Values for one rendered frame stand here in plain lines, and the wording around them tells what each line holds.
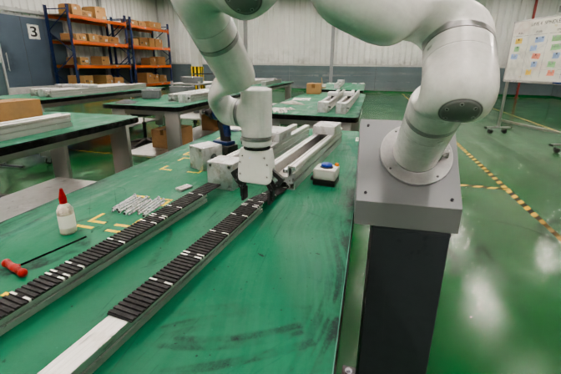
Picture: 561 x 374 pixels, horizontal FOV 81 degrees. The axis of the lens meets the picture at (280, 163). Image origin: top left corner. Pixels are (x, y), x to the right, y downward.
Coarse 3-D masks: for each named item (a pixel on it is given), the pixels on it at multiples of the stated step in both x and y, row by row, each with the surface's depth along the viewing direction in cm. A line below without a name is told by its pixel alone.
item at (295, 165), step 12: (300, 144) 142; (312, 144) 156; (324, 144) 147; (336, 144) 174; (288, 156) 126; (300, 156) 135; (312, 156) 134; (324, 156) 150; (276, 168) 116; (288, 168) 113; (300, 168) 118; (312, 168) 133; (276, 180) 115; (288, 180) 114; (300, 180) 119
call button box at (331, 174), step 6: (318, 168) 119; (324, 168) 118; (330, 168) 118; (336, 168) 119; (318, 174) 118; (324, 174) 117; (330, 174) 116; (336, 174) 119; (318, 180) 118; (324, 180) 118; (330, 180) 117; (336, 180) 120; (330, 186) 117
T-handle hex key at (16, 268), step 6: (48, 252) 73; (36, 258) 71; (6, 264) 68; (12, 264) 68; (18, 264) 68; (24, 264) 69; (12, 270) 67; (18, 270) 66; (24, 270) 66; (24, 276) 66
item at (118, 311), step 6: (114, 306) 54; (120, 306) 54; (108, 312) 53; (114, 312) 52; (120, 312) 52; (126, 312) 53; (132, 312) 53; (138, 312) 53; (120, 318) 52; (126, 318) 52; (132, 318) 51
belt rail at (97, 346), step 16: (224, 240) 77; (208, 256) 72; (192, 272) 66; (176, 288) 62; (160, 304) 58; (112, 320) 52; (144, 320) 55; (96, 336) 48; (112, 336) 49; (128, 336) 52; (64, 352) 46; (80, 352) 46; (96, 352) 46; (112, 352) 49; (48, 368) 43; (64, 368) 43; (80, 368) 44; (96, 368) 46
